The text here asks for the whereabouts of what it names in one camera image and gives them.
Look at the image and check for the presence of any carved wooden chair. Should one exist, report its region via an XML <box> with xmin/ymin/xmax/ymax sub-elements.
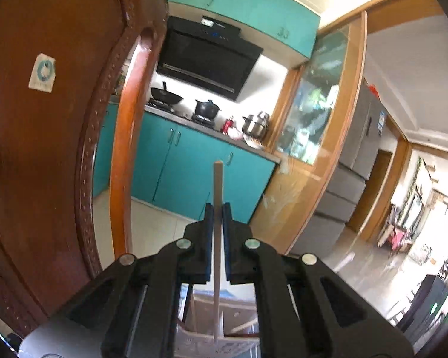
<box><xmin>0</xmin><ymin>0</ymin><xmax>170</xmax><ymax>340</ymax></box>

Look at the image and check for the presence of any white square sticker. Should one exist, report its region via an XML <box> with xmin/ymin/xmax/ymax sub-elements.
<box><xmin>28</xmin><ymin>53</ymin><xmax>57</xmax><ymax>92</ymax></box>

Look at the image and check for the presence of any black range hood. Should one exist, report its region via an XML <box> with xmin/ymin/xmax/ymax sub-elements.
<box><xmin>156</xmin><ymin>16</ymin><xmax>265</xmax><ymax>101</ymax></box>

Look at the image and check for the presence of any wooden door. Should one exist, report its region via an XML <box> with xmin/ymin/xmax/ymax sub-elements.
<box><xmin>346</xmin><ymin>148</ymin><xmax>393</xmax><ymax>232</ymax></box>

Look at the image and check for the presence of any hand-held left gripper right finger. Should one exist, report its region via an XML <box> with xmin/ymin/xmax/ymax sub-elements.
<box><xmin>222</xmin><ymin>201</ymin><xmax>414</xmax><ymax>358</ymax></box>

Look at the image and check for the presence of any black furniture piece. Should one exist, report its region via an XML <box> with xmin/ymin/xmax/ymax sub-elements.
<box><xmin>397</xmin><ymin>274</ymin><xmax>448</xmax><ymax>344</ymax></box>

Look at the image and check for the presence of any grey kitchen countertop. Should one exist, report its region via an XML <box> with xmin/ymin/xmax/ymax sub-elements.
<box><xmin>108</xmin><ymin>95</ymin><xmax>283</xmax><ymax>165</ymax></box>

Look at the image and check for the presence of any steel pot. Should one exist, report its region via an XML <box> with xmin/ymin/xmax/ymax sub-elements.
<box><xmin>242</xmin><ymin>111</ymin><xmax>271</xmax><ymax>140</ymax></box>

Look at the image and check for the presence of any black wok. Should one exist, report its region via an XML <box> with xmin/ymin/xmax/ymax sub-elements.
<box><xmin>149</xmin><ymin>81</ymin><xmax>185</xmax><ymax>107</ymax></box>

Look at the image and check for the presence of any teal wall cabinet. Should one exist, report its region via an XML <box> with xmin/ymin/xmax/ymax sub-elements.
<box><xmin>159</xmin><ymin>0</ymin><xmax>322</xmax><ymax>63</ymax></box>

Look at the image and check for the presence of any beige wooden chopstick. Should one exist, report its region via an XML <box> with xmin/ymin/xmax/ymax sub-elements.
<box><xmin>211</xmin><ymin>160</ymin><xmax>225</xmax><ymax>344</ymax></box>

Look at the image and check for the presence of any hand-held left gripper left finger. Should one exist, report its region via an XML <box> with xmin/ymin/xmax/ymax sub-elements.
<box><xmin>69</xmin><ymin>202</ymin><xmax>214</xmax><ymax>358</ymax></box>

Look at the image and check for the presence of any teal kitchen base cabinet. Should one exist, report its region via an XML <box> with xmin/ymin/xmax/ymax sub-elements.
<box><xmin>93</xmin><ymin>101</ymin><xmax>280</xmax><ymax>225</ymax></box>

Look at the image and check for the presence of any grey refrigerator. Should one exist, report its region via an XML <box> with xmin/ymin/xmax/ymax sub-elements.
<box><xmin>289</xmin><ymin>78</ymin><xmax>389</xmax><ymax>261</ymax></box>

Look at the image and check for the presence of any black cooking pot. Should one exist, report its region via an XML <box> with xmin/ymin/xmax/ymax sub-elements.
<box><xmin>194</xmin><ymin>99</ymin><xmax>222</xmax><ymax>120</ymax></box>

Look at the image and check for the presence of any grey perforated utensil holder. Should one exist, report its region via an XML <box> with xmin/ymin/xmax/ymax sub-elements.
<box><xmin>174</xmin><ymin>283</ymin><xmax>264</xmax><ymax>358</ymax></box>

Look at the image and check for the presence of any wood framed glass partition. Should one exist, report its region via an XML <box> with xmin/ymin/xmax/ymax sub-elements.
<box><xmin>248</xmin><ymin>9</ymin><xmax>369</xmax><ymax>255</ymax></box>

